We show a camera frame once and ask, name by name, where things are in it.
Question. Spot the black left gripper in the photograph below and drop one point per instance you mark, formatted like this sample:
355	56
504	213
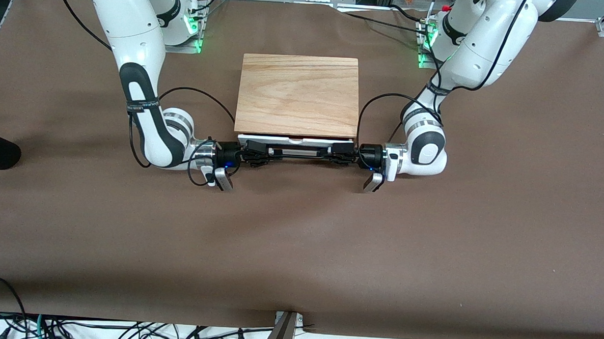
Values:
370	155

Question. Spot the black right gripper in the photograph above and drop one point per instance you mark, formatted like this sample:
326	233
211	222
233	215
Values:
228	154

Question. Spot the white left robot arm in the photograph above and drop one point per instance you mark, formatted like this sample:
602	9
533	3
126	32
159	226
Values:
491	40

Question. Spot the wooden drawer cabinet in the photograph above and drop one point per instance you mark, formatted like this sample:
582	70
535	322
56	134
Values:
297	93

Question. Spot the brown paper table cover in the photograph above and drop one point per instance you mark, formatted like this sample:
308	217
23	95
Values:
299	240

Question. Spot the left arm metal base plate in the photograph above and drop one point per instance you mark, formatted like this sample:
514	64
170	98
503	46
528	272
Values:
425	63

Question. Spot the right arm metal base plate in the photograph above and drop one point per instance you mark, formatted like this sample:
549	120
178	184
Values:
195	45

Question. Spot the aluminium profile post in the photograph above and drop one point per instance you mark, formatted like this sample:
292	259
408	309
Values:
282	334

